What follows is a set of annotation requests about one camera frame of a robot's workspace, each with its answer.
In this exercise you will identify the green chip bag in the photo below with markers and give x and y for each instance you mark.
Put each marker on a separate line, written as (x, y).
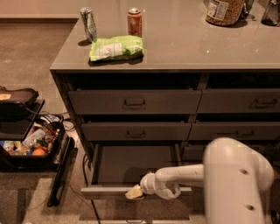
(117, 48)

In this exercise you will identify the grey drawer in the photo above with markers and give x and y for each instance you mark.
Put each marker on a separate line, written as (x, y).
(121, 102)
(238, 130)
(132, 131)
(255, 100)
(194, 152)
(117, 168)

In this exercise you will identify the dark object on counter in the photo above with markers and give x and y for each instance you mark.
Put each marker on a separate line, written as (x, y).
(271, 15)

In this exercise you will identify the grey drawer cabinet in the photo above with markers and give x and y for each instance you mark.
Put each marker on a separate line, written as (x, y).
(182, 51)

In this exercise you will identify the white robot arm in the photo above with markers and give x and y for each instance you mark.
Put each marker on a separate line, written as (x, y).
(233, 177)

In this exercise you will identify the red soda can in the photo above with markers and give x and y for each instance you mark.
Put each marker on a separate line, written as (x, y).
(134, 19)

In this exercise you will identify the green silver soda can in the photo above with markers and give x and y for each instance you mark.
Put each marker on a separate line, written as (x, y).
(87, 18)

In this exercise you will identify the black tray with lid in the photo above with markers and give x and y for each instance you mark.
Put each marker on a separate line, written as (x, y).
(23, 97)

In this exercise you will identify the large snack jar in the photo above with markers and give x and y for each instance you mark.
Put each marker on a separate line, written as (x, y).
(223, 12)

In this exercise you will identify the orange fruit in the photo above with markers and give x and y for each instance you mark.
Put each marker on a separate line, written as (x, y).
(38, 152)

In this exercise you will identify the black bin with groceries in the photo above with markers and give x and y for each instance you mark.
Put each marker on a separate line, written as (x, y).
(45, 133)

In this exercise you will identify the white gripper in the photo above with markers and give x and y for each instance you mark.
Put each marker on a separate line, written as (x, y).
(148, 184)

